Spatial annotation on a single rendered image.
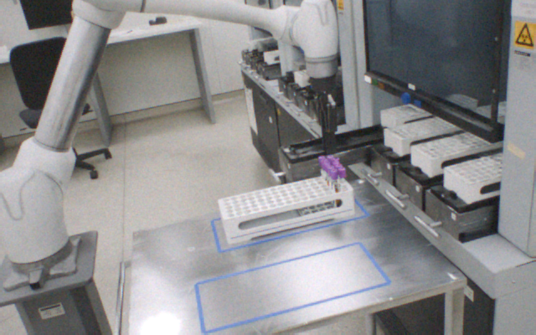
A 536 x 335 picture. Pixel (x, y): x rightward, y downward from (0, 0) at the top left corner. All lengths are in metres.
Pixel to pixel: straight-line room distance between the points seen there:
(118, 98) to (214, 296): 4.14
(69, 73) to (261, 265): 0.76
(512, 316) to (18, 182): 1.18
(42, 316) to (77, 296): 0.10
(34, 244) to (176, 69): 3.75
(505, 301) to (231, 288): 0.59
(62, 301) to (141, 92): 3.72
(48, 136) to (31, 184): 0.20
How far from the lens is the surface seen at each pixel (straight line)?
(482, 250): 1.17
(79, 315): 1.44
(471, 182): 1.16
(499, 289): 1.15
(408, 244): 1.02
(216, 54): 4.95
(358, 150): 1.50
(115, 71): 4.92
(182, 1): 1.25
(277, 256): 1.01
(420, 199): 1.28
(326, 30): 1.33
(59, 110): 1.44
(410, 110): 1.62
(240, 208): 1.08
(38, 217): 1.32
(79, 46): 1.40
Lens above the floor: 1.40
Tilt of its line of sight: 24 degrees down
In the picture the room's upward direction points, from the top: 8 degrees counter-clockwise
